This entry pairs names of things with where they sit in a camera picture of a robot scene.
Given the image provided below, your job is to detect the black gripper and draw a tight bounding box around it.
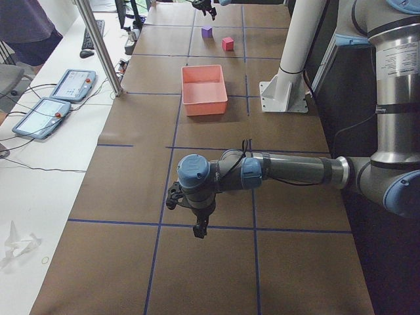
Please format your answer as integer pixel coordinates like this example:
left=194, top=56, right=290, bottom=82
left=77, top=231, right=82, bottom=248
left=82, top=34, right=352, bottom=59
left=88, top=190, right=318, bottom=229
left=192, top=200, right=215, bottom=239
left=192, top=0, right=217, bottom=20

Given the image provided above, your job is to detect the purple foam cube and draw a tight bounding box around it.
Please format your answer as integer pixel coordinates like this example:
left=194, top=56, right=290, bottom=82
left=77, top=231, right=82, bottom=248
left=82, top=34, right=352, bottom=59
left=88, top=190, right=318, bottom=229
left=201, top=26, right=213, bottom=39

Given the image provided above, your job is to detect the pink foam cube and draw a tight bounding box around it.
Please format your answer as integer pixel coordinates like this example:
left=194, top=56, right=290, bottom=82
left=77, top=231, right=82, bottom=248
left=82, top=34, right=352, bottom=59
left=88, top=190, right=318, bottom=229
left=222, top=37, right=234, bottom=51

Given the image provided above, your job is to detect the pink plastic bin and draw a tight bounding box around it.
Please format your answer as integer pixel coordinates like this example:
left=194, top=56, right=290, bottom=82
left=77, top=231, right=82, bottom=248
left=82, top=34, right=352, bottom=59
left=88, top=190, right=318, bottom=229
left=181, top=64, right=228, bottom=116

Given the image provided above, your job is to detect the black keyboard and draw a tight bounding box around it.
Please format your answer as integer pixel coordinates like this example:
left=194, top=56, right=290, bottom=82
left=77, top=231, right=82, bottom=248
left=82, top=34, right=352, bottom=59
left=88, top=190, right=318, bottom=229
left=81, top=19, right=106, bottom=50

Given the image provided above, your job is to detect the black computer mouse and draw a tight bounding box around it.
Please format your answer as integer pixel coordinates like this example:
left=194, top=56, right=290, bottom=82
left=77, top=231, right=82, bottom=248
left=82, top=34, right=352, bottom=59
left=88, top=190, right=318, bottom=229
left=79, top=49, right=95, bottom=59

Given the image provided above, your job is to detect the far teach pendant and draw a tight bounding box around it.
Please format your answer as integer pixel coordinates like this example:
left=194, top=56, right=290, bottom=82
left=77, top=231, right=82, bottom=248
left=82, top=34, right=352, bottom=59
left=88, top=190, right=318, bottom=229
left=50, top=69, right=96, bottom=102

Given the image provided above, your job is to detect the teach pendant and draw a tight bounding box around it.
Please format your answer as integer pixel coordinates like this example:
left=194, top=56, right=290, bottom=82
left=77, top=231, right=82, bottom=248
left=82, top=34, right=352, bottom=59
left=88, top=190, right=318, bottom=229
left=50, top=69, right=96, bottom=102
left=12, top=97, right=72, bottom=140

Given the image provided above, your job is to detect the person standing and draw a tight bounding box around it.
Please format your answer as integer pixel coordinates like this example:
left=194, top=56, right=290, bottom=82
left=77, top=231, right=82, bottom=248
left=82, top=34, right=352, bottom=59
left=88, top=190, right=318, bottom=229
left=1, top=1, right=63, bottom=70

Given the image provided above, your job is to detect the crumpled white paper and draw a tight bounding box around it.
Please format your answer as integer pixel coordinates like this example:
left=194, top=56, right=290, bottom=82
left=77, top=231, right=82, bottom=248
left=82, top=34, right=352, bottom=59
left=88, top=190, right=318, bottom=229
left=1, top=220, right=42, bottom=269

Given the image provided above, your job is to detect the near teach pendant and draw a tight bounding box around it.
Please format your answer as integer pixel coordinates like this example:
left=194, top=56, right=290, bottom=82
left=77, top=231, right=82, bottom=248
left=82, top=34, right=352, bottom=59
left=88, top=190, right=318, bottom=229
left=12, top=97, right=72, bottom=140

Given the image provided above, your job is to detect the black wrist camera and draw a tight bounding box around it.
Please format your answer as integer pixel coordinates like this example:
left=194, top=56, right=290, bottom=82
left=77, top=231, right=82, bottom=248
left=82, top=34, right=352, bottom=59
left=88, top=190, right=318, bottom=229
left=165, top=181, right=184, bottom=210

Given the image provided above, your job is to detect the white mounting post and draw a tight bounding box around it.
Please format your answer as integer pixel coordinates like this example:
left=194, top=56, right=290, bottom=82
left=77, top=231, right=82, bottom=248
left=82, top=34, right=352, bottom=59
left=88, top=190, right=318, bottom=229
left=259, top=0, right=327, bottom=113

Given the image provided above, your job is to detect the aluminium frame post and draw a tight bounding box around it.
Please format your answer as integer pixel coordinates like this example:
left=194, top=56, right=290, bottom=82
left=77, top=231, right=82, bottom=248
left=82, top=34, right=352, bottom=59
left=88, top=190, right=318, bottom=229
left=75, top=0, right=123, bottom=97

